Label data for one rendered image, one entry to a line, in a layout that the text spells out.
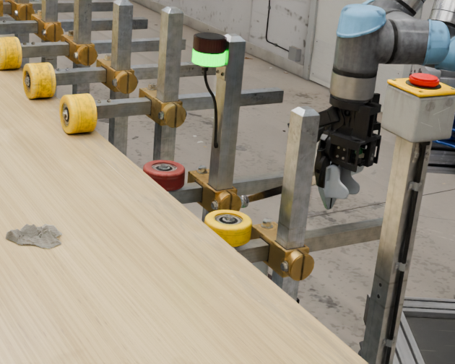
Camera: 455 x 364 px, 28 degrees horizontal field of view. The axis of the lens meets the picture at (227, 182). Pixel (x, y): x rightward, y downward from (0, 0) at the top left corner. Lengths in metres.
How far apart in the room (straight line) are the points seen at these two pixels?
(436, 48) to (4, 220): 0.76
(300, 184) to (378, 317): 0.27
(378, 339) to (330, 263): 2.10
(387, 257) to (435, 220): 2.69
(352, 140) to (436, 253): 2.20
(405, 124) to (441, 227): 2.74
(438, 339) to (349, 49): 1.35
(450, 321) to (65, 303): 1.71
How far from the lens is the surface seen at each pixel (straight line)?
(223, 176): 1.73
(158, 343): 1.18
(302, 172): 1.50
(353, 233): 1.68
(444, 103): 1.24
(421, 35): 1.55
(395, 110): 1.25
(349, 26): 1.50
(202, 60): 1.62
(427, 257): 3.66
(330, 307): 3.18
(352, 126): 1.56
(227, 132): 1.70
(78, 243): 1.43
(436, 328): 2.74
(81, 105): 1.87
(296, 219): 1.53
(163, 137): 1.93
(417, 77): 1.24
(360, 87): 1.52
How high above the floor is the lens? 1.53
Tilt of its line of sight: 22 degrees down
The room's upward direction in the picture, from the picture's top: 5 degrees clockwise
